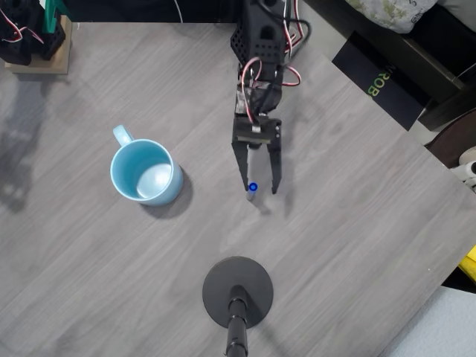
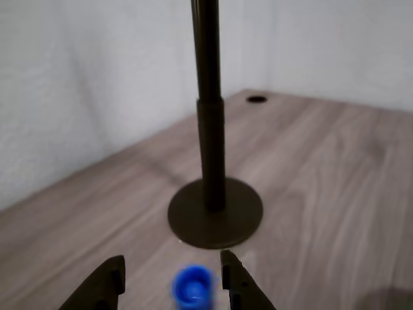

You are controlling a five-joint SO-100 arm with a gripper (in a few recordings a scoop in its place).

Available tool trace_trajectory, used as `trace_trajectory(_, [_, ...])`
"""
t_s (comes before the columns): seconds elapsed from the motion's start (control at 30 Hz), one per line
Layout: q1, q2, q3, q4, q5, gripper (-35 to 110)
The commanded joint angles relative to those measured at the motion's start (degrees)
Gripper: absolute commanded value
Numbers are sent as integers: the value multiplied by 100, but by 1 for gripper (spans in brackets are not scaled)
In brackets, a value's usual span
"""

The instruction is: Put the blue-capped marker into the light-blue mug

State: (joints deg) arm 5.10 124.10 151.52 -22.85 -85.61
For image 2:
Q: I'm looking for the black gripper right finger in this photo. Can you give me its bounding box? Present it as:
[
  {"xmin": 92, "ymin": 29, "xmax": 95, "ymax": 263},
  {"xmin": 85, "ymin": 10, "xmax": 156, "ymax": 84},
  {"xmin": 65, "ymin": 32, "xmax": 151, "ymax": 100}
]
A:
[{"xmin": 220, "ymin": 249, "xmax": 277, "ymax": 310}]

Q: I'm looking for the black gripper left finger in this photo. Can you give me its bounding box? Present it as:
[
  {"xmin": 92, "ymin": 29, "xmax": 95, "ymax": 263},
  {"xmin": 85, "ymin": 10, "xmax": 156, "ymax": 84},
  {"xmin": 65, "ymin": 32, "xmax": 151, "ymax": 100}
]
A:
[{"xmin": 57, "ymin": 254, "xmax": 126, "ymax": 310}]

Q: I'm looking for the blue capped black marker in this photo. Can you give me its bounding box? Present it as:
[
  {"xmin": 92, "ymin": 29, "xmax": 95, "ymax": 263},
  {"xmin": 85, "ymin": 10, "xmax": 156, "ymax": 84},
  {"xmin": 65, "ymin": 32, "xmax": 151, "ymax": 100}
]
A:
[{"xmin": 172, "ymin": 263, "xmax": 216, "ymax": 310}]

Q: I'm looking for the black round base stand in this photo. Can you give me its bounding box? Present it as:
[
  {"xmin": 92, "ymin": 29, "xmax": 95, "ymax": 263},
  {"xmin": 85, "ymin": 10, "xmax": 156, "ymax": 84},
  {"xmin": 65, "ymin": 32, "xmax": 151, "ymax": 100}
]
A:
[{"xmin": 167, "ymin": 0, "xmax": 264, "ymax": 250}]

